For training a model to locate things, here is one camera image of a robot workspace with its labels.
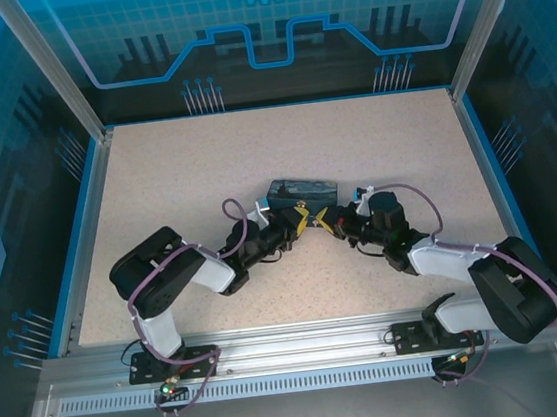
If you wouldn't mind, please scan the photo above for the starry night painted tin box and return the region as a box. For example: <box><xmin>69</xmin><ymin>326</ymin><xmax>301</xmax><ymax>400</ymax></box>
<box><xmin>262</xmin><ymin>171</ymin><xmax>343</xmax><ymax>214</ymax></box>

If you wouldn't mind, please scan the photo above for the small connector with green light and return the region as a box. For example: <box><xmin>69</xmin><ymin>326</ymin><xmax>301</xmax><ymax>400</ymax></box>
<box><xmin>443</xmin><ymin>349</ymin><xmax>478</xmax><ymax>370</ymax></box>
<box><xmin>159</xmin><ymin>377</ymin><xmax>188</xmax><ymax>402</ymax></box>

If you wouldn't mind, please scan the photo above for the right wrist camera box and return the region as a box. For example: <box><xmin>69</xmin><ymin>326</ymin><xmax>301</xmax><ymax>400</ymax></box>
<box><xmin>351</xmin><ymin>184</ymin><xmax>378</xmax><ymax>207</ymax></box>

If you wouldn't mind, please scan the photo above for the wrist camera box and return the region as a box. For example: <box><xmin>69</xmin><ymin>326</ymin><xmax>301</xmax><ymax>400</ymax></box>
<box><xmin>351</xmin><ymin>184</ymin><xmax>378</xmax><ymax>207</ymax></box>
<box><xmin>252</xmin><ymin>196</ymin><xmax>275</xmax><ymax>225</ymax></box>

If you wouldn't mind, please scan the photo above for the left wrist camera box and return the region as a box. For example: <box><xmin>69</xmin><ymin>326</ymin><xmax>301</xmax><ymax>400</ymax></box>
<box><xmin>252</xmin><ymin>196</ymin><xmax>275</xmax><ymax>225</ymax></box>

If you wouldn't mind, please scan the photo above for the long aluminium mounting rail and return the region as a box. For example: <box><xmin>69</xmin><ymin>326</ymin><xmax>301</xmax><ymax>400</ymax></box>
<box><xmin>37</xmin><ymin>293</ymin><xmax>557</xmax><ymax>398</ymax></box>

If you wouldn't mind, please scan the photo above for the aluminium table side rail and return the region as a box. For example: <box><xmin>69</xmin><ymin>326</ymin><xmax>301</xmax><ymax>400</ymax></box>
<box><xmin>31</xmin><ymin>126</ymin><xmax>139</xmax><ymax>359</ymax></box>
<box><xmin>448</xmin><ymin>77</ymin><xmax>557</xmax><ymax>311</ymax></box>

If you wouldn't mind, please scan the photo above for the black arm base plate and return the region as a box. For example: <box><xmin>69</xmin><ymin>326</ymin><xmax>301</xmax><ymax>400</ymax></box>
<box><xmin>389</xmin><ymin>313</ymin><xmax>486</xmax><ymax>356</ymax></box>
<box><xmin>126</xmin><ymin>343</ymin><xmax>222</xmax><ymax>386</ymax></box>

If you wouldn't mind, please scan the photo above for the slotted grey cable duct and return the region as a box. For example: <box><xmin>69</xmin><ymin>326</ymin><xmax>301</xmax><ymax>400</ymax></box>
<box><xmin>57</xmin><ymin>356</ymin><xmax>444</xmax><ymax>417</ymax></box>

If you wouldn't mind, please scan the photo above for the aluminium frame post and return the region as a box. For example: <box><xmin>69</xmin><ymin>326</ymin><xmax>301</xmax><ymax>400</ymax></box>
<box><xmin>0</xmin><ymin>0</ymin><xmax>116</xmax><ymax>153</ymax></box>
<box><xmin>439</xmin><ymin>0</ymin><xmax>548</xmax><ymax>102</ymax></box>

